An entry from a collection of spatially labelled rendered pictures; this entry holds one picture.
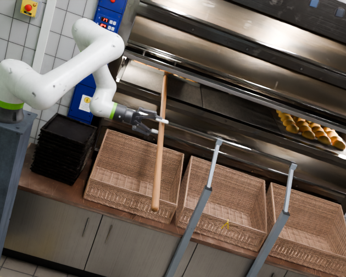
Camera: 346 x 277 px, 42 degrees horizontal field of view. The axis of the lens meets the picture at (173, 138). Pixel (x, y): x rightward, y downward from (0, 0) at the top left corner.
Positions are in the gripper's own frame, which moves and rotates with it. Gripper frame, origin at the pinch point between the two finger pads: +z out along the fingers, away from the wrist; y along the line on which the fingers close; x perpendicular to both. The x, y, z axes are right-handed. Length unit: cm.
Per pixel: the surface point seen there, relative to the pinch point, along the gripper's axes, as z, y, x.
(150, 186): 12, 60, -39
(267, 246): 84, 48, 9
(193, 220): 36, 46, 8
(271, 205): 91, 41, -29
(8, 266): -59, 119, 5
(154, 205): 0, -1, 79
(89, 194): -26, 57, -3
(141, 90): -15, 2, -52
